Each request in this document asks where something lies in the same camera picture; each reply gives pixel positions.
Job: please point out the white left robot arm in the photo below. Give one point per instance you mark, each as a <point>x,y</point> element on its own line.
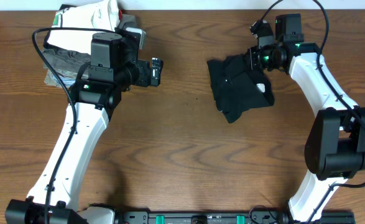
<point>95,94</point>

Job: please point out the black t-shirt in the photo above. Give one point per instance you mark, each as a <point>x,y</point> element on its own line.
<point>237,87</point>

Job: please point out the white folded shirt top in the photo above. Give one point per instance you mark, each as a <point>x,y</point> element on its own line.
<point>78,24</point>

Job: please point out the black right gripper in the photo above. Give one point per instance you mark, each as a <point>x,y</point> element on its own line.
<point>252,63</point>

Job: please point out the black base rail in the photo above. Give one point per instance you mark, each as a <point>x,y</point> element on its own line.
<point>254,217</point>

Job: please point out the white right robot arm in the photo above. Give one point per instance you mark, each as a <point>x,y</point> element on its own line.
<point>335,148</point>

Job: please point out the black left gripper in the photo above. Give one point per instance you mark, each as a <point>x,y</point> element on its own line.
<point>142,79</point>

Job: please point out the grey folded shirt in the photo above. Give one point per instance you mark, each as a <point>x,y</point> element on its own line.
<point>67,62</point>

